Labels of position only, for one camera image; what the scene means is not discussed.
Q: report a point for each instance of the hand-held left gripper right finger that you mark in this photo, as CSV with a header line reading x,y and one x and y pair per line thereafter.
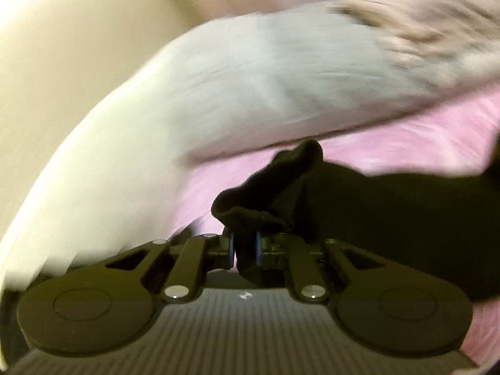
x,y
258,248

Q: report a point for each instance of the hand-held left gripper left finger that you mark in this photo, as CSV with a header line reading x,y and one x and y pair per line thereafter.
x,y
231,248

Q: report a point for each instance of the black garment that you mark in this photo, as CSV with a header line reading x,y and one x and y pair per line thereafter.
x,y
390,218

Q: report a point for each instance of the grey beige striped quilt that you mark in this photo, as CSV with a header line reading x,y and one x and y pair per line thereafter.
x,y
242,82

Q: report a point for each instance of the pink rose-patterned bed sheet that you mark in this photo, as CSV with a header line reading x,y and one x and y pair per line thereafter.
x,y
414,140

